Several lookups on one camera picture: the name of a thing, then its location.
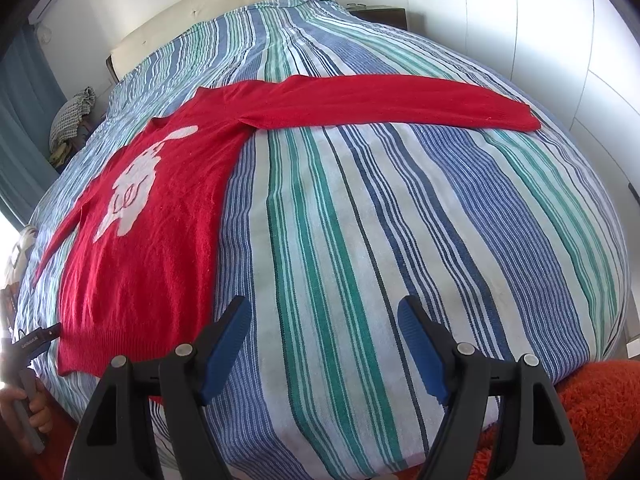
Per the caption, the cream pillow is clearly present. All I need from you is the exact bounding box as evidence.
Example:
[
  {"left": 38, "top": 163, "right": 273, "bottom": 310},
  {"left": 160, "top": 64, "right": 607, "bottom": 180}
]
[{"left": 106, "top": 0, "right": 323, "bottom": 83}]

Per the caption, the white wardrobe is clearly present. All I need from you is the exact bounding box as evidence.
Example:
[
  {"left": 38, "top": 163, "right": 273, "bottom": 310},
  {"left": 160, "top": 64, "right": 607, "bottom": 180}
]
[{"left": 405, "top": 0, "right": 640, "bottom": 211}]

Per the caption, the person's left hand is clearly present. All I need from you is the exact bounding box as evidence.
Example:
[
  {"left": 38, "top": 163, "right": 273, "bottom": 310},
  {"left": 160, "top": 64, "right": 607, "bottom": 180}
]
[{"left": 0, "top": 385, "right": 54, "bottom": 437}]

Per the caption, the beige patterned pillow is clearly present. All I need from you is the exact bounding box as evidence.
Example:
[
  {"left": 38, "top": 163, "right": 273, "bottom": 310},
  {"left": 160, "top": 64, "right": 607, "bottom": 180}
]
[{"left": 4, "top": 227, "right": 39, "bottom": 283}]

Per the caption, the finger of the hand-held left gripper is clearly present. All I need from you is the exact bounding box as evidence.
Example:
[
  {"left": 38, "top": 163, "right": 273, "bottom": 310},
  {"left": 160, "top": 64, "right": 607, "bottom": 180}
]
[{"left": 17, "top": 323, "right": 62, "bottom": 357}]

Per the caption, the pile of checkered clothes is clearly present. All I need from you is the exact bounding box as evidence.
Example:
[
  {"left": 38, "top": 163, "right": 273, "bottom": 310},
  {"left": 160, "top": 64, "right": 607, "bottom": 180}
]
[{"left": 49, "top": 86, "right": 97, "bottom": 168}]

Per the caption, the striped bed cover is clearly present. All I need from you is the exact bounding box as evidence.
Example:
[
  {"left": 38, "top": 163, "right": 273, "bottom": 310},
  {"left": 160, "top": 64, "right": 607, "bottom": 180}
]
[{"left": 10, "top": 0, "right": 632, "bottom": 480}]

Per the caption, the dark wooden nightstand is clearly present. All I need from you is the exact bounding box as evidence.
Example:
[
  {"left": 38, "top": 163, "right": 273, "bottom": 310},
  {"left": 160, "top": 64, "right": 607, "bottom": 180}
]
[{"left": 348, "top": 5, "right": 407, "bottom": 29}]

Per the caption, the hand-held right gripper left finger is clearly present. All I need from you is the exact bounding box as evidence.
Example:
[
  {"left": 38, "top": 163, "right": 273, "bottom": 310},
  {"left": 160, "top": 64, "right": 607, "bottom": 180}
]
[{"left": 62, "top": 296, "right": 253, "bottom": 480}]

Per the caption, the orange shaggy rug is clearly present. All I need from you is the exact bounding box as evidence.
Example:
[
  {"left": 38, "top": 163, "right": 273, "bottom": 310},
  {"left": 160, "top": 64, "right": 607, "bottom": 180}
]
[{"left": 475, "top": 357, "right": 640, "bottom": 480}]

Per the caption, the teal curtain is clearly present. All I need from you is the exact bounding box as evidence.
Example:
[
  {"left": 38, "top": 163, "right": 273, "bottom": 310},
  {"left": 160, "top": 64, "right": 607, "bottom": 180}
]
[{"left": 0, "top": 25, "right": 69, "bottom": 217}]

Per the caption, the red sweater with white figure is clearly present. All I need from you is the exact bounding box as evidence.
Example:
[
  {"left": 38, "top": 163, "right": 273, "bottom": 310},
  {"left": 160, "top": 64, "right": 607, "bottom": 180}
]
[{"left": 32, "top": 74, "right": 542, "bottom": 378}]

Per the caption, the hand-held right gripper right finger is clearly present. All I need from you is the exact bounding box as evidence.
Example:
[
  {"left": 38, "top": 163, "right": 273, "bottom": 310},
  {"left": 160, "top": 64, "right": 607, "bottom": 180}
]
[{"left": 396, "top": 295, "right": 586, "bottom": 480}]

